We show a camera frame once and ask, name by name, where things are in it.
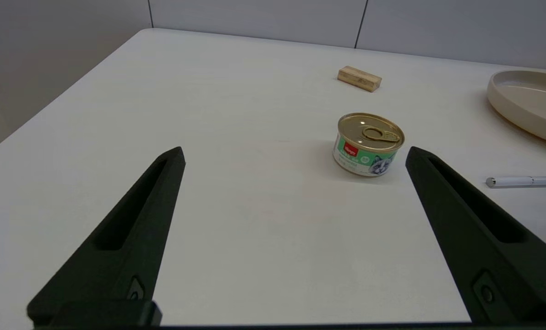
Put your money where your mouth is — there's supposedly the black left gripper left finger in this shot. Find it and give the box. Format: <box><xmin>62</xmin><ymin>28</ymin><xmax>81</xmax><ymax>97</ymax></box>
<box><xmin>27</xmin><ymin>146</ymin><xmax>186</xmax><ymax>328</ymax></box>

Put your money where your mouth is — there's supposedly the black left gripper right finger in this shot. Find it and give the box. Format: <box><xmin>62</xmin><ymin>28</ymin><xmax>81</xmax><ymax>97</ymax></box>
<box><xmin>405</xmin><ymin>146</ymin><xmax>546</xmax><ymax>325</ymax></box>

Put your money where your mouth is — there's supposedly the white pen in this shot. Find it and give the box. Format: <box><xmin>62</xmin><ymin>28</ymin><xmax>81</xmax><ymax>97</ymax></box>
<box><xmin>485</xmin><ymin>176</ymin><xmax>546</xmax><ymax>188</ymax></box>

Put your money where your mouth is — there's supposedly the beige round plate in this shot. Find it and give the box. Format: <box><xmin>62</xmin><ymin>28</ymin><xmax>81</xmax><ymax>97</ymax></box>
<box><xmin>486</xmin><ymin>70</ymin><xmax>546</xmax><ymax>148</ymax></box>

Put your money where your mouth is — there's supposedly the cat food can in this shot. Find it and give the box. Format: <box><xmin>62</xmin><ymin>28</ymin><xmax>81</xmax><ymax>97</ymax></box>
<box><xmin>333</xmin><ymin>113</ymin><xmax>405</xmax><ymax>177</ymax></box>

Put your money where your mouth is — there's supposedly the small wooden block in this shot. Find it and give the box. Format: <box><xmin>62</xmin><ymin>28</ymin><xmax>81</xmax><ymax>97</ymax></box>
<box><xmin>337</xmin><ymin>66</ymin><xmax>383</xmax><ymax>93</ymax></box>

